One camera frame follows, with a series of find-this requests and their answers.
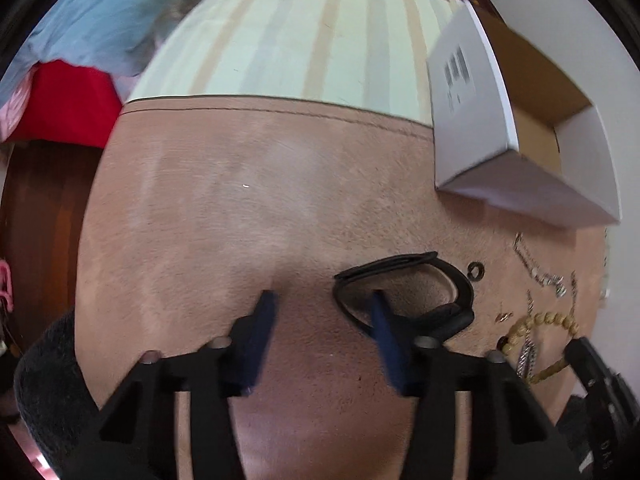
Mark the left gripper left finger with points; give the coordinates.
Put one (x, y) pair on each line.
(250, 337)

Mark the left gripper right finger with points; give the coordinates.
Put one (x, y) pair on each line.
(394, 343)

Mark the black smart watch band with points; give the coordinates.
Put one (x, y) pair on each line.
(424, 293)

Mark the small silver earrings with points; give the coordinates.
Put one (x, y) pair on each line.
(503, 316)

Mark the dark fuzzy cushion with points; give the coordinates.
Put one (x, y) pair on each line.
(51, 393)

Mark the white cardboard box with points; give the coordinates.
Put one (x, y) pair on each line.
(513, 130)

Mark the red bed sheet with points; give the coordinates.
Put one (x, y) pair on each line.
(61, 103)

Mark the striped table cloth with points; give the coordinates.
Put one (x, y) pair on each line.
(368, 54)

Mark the blue duvet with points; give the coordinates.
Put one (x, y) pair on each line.
(117, 37)

